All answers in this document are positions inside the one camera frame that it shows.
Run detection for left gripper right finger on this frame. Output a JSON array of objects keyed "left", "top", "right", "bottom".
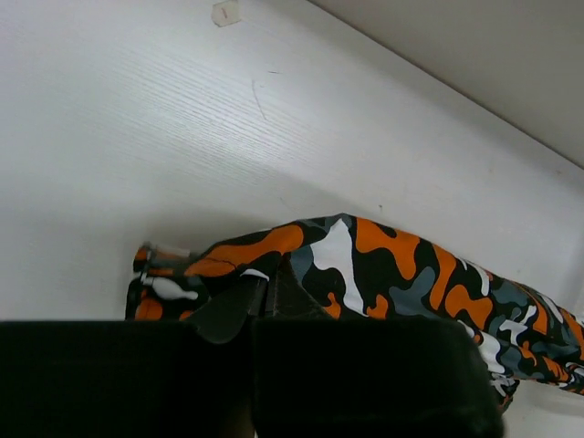
[{"left": 252, "top": 266, "right": 505, "bottom": 437}]

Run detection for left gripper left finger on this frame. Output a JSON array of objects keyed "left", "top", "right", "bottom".
[{"left": 1, "top": 276, "right": 266, "bottom": 437}]

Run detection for camouflage patterned shorts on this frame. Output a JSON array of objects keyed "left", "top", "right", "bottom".
[{"left": 125, "top": 214, "right": 583, "bottom": 409}]

